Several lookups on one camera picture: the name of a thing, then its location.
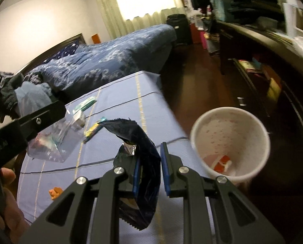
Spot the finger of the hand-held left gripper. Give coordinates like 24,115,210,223
19,100,67,142

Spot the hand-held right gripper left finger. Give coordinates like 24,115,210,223
19,155,142,244

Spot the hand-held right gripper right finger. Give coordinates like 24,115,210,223
160,142,286,244

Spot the dark blue snack wrapper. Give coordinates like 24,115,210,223
98,118,162,230

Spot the clear plastic bag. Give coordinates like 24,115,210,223
26,113,87,163

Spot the green and white wrapper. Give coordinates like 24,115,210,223
73,97,97,112

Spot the white paper cup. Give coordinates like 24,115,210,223
190,108,271,186

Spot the person's left hand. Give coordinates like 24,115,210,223
0,167,31,237

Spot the light blue fleece blanket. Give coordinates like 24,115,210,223
14,81,56,116

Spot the dark padded jacket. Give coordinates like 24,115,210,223
0,71,22,123

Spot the yellow and blue wrapper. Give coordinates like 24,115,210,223
83,117,106,143

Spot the red paper scrap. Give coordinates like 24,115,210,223
214,155,232,172

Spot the dark wooden headboard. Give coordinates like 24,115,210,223
13,33,87,78

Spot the blue checked tablecloth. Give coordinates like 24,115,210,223
17,71,218,244

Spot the bed with blue duvet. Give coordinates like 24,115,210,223
24,24,177,92

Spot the pale green curtain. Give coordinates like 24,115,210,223
93,0,190,40

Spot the black suitcase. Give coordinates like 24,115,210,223
166,14,192,46

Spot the dark wooden cabinet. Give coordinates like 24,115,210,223
217,20,303,183

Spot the pile of dark clothes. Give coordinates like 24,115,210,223
228,0,281,26

